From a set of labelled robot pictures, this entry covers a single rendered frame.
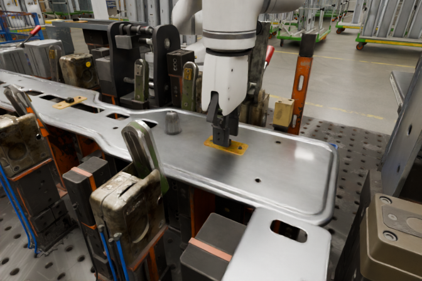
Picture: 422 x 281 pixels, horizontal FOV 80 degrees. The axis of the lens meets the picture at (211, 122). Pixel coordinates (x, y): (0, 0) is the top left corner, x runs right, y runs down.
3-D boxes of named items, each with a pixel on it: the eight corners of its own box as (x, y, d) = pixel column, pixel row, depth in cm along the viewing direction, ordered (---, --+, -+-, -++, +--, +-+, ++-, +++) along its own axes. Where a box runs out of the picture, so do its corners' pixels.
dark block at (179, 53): (176, 174, 89) (166, 53, 69) (186, 163, 94) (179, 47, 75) (188, 178, 87) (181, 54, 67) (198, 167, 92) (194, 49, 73)
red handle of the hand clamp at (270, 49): (241, 91, 58) (262, 43, 64) (242, 97, 59) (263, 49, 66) (259, 95, 56) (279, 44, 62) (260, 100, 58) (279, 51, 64)
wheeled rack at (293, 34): (316, 51, 595) (333, -37, 514) (275, 47, 641) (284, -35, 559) (329, 39, 741) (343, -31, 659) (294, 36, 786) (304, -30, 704)
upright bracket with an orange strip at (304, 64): (272, 216, 72) (301, 33, 49) (273, 213, 73) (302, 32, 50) (282, 220, 71) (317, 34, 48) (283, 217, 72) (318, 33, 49)
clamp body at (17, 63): (17, 128, 118) (-15, 50, 101) (41, 119, 127) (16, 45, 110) (30, 133, 114) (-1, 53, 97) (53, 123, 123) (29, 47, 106)
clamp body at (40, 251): (21, 246, 64) (-44, 125, 48) (64, 212, 73) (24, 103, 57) (43, 261, 60) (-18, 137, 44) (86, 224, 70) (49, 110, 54)
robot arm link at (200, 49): (184, 58, 121) (182, 3, 109) (222, 57, 123) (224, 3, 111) (184, 66, 111) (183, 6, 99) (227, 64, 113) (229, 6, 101)
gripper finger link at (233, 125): (229, 97, 51) (228, 127, 54) (223, 103, 48) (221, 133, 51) (244, 100, 50) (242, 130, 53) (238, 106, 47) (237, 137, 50)
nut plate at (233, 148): (202, 144, 50) (202, 139, 50) (211, 135, 53) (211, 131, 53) (242, 155, 47) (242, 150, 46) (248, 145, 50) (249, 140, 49)
